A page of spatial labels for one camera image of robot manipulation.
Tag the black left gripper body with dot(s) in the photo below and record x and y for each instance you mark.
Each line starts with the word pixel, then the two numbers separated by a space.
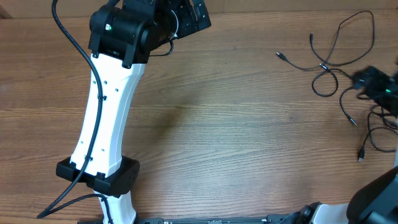
pixel 180 22

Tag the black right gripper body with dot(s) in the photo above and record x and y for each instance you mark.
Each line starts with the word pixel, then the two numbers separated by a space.
pixel 377 86

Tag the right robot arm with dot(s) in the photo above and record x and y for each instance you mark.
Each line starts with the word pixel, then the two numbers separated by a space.
pixel 377 201

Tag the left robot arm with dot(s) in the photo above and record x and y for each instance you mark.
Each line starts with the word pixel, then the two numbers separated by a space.
pixel 124 35

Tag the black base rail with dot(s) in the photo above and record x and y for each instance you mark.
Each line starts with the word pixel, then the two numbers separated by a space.
pixel 269 219

